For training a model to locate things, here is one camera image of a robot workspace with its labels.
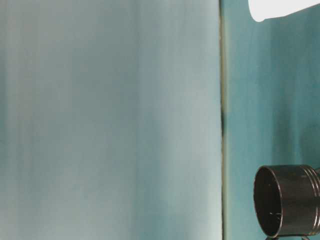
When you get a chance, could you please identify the black plastic cup holder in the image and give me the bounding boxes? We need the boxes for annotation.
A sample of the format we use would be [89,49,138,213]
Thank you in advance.
[253,164,320,240]

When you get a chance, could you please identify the white paper cup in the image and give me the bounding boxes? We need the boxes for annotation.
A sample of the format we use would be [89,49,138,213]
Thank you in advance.
[248,0,320,22]

